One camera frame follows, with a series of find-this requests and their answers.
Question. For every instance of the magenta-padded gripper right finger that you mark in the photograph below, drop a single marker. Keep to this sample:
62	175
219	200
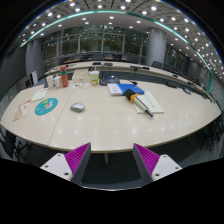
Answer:
148	158

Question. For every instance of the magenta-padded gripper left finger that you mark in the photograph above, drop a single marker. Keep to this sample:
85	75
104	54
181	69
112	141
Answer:
76	157

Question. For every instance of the silver grey computer mouse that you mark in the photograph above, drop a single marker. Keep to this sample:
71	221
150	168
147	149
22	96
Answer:
77	107

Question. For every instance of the round teal cartoon mouse pad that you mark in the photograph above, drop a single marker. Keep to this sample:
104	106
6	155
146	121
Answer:
46	106

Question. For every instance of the white paper sheet green lines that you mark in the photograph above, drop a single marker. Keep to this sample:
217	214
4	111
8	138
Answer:
154	104

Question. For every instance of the colourful sticker sheet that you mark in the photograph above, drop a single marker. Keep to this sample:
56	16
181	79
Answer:
80	85

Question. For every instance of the red and white fan leaflet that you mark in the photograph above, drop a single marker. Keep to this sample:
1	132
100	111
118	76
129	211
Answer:
21	110

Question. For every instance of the white printed document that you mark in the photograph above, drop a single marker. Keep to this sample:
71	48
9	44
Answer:
39	95

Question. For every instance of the blue book with white spine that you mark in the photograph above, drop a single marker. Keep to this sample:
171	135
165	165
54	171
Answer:
128	88

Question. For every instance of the white lidded mug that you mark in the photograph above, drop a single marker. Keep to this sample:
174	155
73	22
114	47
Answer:
57	82

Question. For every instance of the stack of white paper cups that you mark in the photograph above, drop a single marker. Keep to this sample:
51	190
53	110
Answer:
50	81

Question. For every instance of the red drink bottle green band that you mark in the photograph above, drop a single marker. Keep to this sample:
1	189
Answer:
64	77

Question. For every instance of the printed paper cup with straw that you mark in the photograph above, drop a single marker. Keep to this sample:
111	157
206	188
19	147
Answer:
94	78

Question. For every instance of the beige cardboard box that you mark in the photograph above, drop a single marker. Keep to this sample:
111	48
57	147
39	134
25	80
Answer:
80	76

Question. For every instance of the dark conference microphone unit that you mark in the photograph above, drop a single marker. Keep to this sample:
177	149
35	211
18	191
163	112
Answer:
109	80

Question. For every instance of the white standing board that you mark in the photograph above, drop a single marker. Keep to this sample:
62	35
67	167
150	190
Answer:
34	77

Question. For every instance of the black office chairs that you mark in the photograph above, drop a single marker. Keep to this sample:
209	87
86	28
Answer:
156	64

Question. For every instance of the curved conference desk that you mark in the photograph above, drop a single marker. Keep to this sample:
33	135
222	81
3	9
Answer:
116	65

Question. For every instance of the ceiling lights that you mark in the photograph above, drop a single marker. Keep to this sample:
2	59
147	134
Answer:
100	6

